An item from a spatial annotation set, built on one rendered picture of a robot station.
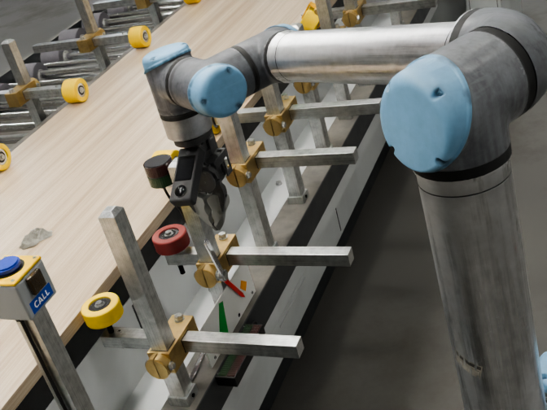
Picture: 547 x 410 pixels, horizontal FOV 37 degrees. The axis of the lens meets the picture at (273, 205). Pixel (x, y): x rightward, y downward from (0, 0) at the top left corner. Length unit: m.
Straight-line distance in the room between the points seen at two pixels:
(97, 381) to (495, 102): 1.14
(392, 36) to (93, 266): 0.94
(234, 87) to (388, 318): 1.63
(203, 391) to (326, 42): 0.78
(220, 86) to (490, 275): 0.58
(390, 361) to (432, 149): 1.85
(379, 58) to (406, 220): 2.22
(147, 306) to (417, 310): 1.50
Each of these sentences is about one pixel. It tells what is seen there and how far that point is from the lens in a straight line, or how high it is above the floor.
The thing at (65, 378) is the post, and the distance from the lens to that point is 1.36.
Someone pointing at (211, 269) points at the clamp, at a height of 0.86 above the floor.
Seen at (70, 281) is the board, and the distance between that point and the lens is 1.83.
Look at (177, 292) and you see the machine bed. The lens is 2.06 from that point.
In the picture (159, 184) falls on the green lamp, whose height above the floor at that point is 1.07.
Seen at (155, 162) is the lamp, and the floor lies 1.11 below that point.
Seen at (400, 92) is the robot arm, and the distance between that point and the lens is 0.92.
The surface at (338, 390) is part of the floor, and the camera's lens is 2.66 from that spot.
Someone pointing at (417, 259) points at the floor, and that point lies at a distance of 3.13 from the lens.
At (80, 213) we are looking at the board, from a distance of 2.09.
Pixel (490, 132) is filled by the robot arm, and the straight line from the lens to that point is 0.93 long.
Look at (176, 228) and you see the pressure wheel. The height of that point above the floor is 0.90.
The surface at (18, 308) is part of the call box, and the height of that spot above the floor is 1.17.
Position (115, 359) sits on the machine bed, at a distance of 1.85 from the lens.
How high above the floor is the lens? 1.79
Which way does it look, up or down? 29 degrees down
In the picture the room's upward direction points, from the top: 16 degrees counter-clockwise
